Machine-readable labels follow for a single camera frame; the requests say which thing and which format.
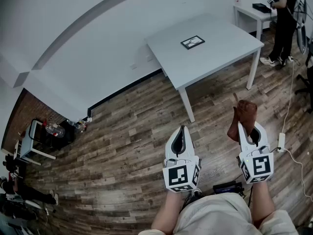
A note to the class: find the large white table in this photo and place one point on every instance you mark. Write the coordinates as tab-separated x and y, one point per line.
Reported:
215	57

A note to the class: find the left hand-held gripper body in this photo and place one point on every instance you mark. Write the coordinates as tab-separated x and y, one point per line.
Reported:
181	177

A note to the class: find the person's pale shirt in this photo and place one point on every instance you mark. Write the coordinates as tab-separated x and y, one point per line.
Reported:
215	217

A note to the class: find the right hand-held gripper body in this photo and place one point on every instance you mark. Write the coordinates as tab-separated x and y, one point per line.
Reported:
261	165

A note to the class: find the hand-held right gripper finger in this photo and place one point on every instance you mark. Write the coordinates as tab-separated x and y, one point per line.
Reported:
242	141
264	137

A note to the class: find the white wall outlet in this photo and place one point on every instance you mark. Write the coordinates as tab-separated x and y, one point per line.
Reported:
149	58
133	65

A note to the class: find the black framed picture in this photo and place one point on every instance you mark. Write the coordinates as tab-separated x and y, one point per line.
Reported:
192	42

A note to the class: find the black waist device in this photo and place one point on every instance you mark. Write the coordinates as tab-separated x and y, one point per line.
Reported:
226	188

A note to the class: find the brown wiping cloth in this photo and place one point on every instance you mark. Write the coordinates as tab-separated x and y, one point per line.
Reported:
247	111

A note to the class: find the small clear bottle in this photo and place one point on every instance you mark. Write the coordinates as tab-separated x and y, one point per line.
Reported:
74	124

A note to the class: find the white power strip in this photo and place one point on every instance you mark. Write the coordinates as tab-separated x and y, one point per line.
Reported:
281	142

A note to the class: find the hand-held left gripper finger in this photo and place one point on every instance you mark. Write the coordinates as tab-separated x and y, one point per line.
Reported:
189	147
169	146

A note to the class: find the person's left forearm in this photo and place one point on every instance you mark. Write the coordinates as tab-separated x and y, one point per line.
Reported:
168	209

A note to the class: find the black box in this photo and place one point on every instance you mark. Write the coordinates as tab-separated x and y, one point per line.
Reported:
261	7

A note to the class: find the small white side table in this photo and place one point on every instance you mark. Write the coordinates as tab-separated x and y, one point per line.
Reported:
249	11

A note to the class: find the large clear water bottle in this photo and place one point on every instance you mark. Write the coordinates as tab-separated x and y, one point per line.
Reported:
55	130

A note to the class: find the person's right forearm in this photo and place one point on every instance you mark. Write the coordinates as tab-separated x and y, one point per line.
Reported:
262	204

